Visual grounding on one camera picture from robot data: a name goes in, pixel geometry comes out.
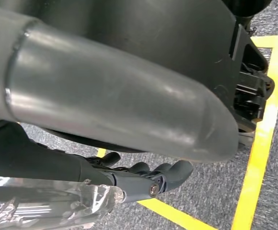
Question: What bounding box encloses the clear plastic film piece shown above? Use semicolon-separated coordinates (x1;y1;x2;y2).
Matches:
0;175;126;230

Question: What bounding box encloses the yellow floor tape square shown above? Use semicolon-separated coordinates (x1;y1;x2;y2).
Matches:
96;33;278;230

